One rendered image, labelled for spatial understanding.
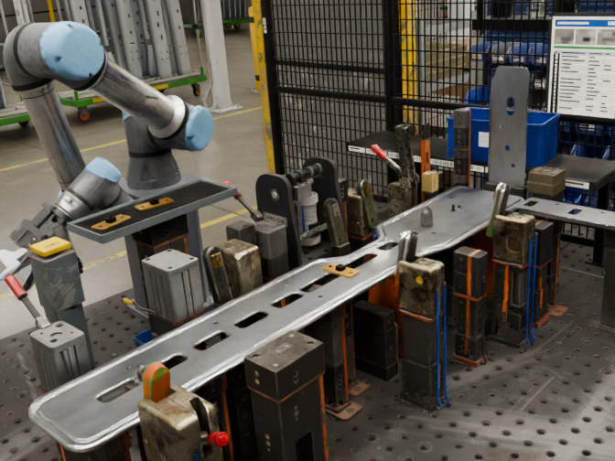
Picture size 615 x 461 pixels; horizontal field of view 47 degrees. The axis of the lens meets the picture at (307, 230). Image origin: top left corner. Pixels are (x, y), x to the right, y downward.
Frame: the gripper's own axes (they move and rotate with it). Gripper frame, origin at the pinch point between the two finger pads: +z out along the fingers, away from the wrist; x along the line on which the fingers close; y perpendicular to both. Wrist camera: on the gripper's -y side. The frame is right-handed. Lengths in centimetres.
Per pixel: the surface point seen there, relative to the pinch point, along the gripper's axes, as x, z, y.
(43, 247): 18.5, -11.1, -6.3
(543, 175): -21, -108, -83
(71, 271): 15.0, -10.8, -12.7
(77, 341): 28.4, -1.6, -26.5
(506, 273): -10, -74, -88
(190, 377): 32, -9, -47
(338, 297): 13, -39, -59
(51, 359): 29.2, 3.2, -25.2
